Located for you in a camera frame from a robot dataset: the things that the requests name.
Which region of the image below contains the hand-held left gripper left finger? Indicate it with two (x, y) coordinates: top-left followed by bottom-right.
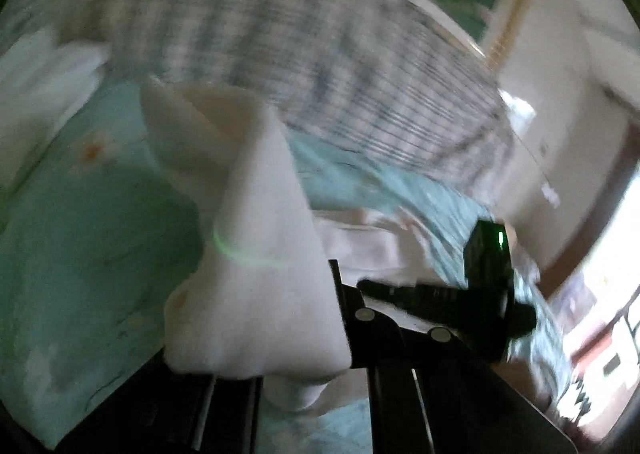
(57, 350), (264, 454)

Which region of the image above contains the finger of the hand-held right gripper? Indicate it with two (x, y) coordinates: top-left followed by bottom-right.
(399, 306), (482, 335)
(357, 279), (469, 308)

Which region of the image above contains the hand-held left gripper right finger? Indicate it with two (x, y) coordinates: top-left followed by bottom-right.
(327, 259), (578, 454)

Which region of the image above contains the white zip hoodie jacket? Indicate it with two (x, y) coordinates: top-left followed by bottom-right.
(140, 81), (466, 410)

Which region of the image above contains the teal floral quilt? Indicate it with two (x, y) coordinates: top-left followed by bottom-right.
(0, 78), (546, 454)

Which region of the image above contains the plaid pillow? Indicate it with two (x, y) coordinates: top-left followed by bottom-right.
(50, 0), (516, 179)

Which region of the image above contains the crumpled white garment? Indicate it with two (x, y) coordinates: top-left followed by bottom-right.
(0, 28), (108, 155)

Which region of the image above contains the thin wall cable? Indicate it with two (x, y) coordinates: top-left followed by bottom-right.
(512, 131), (553, 185)

